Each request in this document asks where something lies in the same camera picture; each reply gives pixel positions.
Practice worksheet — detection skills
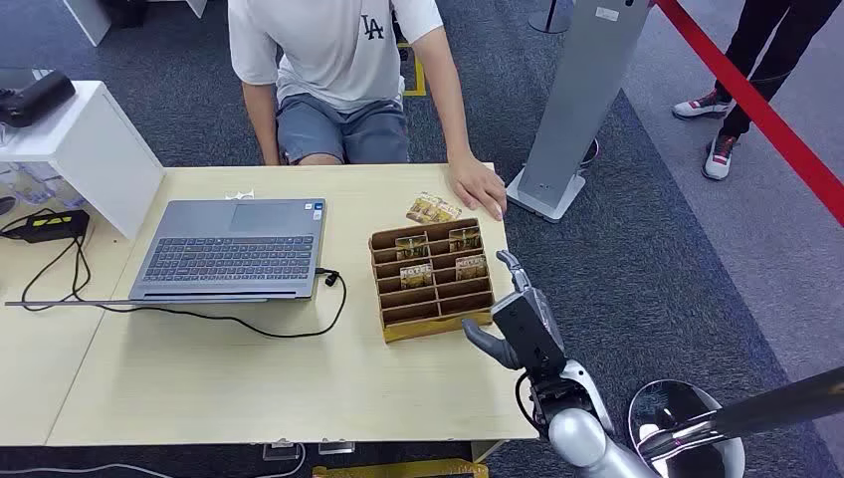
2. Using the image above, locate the round chrome stand base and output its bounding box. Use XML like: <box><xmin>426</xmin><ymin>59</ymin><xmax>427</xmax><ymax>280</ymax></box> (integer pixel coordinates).
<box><xmin>627</xmin><ymin>378</ymin><xmax>746</xmax><ymax>478</ymax></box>

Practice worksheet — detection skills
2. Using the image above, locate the wooden card holder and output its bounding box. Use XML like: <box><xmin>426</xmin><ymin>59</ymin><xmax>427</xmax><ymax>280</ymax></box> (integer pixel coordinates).
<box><xmin>367</xmin><ymin>217</ymin><xmax>497</xmax><ymax>345</ymax></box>

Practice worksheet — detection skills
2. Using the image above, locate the black handheld device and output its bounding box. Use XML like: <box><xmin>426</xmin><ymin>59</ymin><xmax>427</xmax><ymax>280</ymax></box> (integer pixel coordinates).
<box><xmin>0</xmin><ymin>69</ymin><xmax>77</xmax><ymax>129</ymax></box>

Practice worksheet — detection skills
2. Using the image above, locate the round stanchion base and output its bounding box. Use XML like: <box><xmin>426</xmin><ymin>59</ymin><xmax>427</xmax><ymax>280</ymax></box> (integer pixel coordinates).
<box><xmin>527</xmin><ymin>0</ymin><xmax>576</xmax><ymax>35</ymax></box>

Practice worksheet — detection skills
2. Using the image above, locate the standing person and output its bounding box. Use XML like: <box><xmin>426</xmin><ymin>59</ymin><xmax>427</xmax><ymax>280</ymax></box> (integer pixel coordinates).
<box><xmin>672</xmin><ymin>0</ymin><xmax>844</xmax><ymax>182</ymax></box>

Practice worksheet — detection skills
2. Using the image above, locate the black laptop power cable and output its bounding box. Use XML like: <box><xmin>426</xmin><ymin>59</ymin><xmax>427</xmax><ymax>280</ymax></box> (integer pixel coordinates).
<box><xmin>19</xmin><ymin>234</ymin><xmax>348</xmax><ymax>341</ymax></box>

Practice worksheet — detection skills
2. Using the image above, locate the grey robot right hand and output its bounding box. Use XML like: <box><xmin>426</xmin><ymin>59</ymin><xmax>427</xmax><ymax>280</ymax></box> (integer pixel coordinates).
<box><xmin>461</xmin><ymin>249</ymin><xmax>568</xmax><ymax>379</ymax></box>

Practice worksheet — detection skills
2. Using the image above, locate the seated person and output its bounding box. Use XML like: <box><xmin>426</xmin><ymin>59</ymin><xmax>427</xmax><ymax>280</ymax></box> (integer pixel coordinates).
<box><xmin>227</xmin><ymin>0</ymin><xmax>509</xmax><ymax>222</ymax></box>

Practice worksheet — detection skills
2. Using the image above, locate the black power adapter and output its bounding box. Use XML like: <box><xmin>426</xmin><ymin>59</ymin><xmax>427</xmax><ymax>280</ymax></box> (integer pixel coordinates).
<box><xmin>3</xmin><ymin>209</ymin><xmax>92</xmax><ymax>245</ymax></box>

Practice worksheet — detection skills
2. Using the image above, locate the grey laptop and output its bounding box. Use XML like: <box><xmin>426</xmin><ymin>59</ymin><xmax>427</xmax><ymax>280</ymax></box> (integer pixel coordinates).
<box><xmin>5</xmin><ymin>197</ymin><xmax>327</xmax><ymax>309</ymax></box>

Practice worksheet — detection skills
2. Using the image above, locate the white floor cable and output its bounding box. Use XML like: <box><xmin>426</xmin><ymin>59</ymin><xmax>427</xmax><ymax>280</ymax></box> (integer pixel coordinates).
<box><xmin>0</xmin><ymin>443</ymin><xmax>309</xmax><ymax>478</ymax></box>

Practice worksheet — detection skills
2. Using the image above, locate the clear plastic packaging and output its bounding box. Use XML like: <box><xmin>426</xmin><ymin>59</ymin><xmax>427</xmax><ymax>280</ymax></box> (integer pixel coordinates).
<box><xmin>0</xmin><ymin>161</ymin><xmax>87</xmax><ymax>210</ymax></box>

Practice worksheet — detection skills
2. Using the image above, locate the person's left hand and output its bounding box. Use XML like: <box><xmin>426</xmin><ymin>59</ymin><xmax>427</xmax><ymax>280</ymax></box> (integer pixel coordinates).
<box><xmin>448</xmin><ymin>152</ymin><xmax>509</xmax><ymax>222</ymax></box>

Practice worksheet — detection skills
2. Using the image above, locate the grey kiosk stand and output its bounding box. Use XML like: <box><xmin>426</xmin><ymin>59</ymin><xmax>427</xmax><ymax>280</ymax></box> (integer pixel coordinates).
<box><xmin>506</xmin><ymin>0</ymin><xmax>654</xmax><ymax>224</ymax></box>

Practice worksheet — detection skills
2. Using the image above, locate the autumn print hotel card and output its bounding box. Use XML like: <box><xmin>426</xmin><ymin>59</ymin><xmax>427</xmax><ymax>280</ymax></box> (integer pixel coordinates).
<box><xmin>455</xmin><ymin>254</ymin><xmax>490</xmax><ymax>283</ymax></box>
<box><xmin>399</xmin><ymin>263</ymin><xmax>435</xmax><ymax>291</ymax></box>
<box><xmin>405</xmin><ymin>191</ymin><xmax>442</xmax><ymax>226</ymax></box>
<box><xmin>449</xmin><ymin>226</ymin><xmax>484</xmax><ymax>253</ymax></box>
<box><xmin>431</xmin><ymin>195</ymin><xmax>464</xmax><ymax>224</ymax></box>
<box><xmin>394</xmin><ymin>234</ymin><xmax>430</xmax><ymax>262</ymax></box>

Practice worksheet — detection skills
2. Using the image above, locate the black pole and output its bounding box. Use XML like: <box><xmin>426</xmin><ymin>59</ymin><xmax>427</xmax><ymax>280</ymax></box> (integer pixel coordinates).
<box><xmin>636</xmin><ymin>365</ymin><xmax>844</xmax><ymax>463</ymax></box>

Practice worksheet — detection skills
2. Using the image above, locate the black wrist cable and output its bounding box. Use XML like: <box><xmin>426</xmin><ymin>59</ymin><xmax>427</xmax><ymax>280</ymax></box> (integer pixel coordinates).
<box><xmin>515</xmin><ymin>370</ymin><xmax>549</xmax><ymax>438</ymax></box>

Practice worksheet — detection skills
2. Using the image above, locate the red barrier belt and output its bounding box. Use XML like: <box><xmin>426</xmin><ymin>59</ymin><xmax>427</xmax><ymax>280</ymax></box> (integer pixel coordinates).
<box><xmin>654</xmin><ymin>0</ymin><xmax>844</xmax><ymax>229</ymax></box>

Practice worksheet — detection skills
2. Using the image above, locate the yellow bar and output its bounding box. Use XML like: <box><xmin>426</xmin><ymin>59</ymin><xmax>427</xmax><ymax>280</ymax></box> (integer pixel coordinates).
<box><xmin>312</xmin><ymin>459</ymin><xmax>491</xmax><ymax>478</ymax></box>

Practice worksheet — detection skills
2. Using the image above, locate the white furniture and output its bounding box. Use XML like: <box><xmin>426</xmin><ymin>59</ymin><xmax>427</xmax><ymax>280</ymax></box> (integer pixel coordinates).
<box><xmin>62</xmin><ymin>0</ymin><xmax>209</xmax><ymax>48</ymax></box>

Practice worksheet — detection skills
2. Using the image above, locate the yellow floor tape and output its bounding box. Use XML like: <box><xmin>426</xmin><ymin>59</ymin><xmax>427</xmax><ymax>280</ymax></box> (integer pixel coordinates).
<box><xmin>397</xmin><ymin>41</ymin><xmax>429</xmax><ymax>99</ymax></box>

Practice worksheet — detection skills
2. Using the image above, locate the white cabinet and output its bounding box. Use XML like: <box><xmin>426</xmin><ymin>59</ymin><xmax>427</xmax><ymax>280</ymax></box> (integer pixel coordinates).
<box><xmin>0</xmin><ymin>80</ymin><xmax>166</xmax><ymax>241</ymax></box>

